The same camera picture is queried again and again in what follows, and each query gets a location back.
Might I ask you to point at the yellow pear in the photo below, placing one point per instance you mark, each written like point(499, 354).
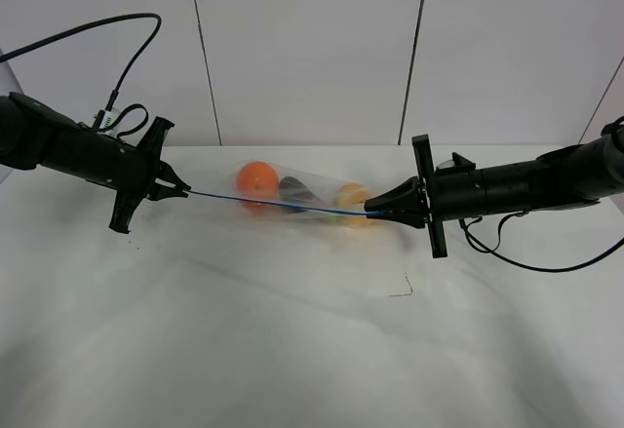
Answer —
point(352, 195)

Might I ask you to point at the purple eggplant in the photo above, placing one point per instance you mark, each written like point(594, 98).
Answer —
point(299, 197)

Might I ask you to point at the orange fruit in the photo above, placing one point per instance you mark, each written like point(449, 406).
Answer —
point(257, 181)

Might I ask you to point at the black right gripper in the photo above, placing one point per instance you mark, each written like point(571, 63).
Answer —
point(448, 197)

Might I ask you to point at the clear zip bag blue seal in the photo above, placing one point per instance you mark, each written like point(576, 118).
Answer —
point(214, 187)

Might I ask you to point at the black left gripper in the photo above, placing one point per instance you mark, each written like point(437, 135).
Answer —
point(141, 167)

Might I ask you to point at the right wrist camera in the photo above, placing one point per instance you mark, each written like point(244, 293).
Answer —
point(456, 164)

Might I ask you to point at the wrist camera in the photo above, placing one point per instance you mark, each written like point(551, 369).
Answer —
point(106, 122)
point(456, 164)

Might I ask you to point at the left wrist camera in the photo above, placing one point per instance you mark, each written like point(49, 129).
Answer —
point(106, 122)

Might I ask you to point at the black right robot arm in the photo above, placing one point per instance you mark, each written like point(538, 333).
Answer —
point(573, 177)

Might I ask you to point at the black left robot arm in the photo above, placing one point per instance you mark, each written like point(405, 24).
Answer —
point(33, 134)

